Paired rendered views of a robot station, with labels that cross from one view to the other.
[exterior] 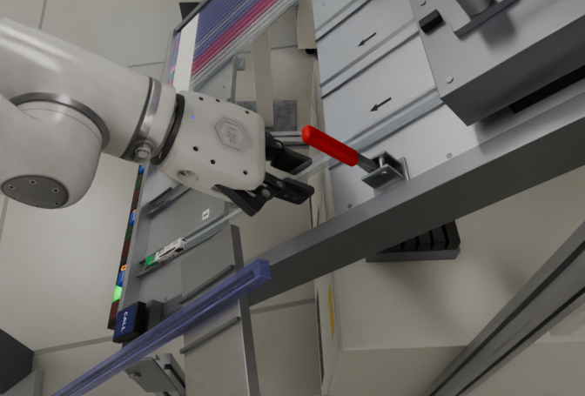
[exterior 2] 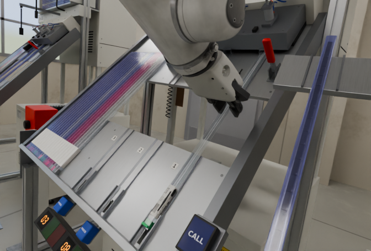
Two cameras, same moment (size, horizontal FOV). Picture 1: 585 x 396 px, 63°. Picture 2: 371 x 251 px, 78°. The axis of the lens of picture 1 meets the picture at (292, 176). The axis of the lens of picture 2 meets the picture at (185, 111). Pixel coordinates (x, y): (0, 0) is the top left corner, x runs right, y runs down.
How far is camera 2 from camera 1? 0.58 m
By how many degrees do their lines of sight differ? 58
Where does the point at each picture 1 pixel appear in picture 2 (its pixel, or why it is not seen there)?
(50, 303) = not seen: outside the picture
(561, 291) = (322, 120)
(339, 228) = (281, 91)
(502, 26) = (282, 19)
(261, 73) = (41, 204)
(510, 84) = (294, 31)
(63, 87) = not seen: outside the picture
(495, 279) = (264, 192)
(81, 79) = not seen: outside the picture
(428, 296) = (256, 207)
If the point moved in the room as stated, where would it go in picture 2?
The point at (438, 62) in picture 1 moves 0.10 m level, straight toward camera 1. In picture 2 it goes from (272, 31) to (309, 25)
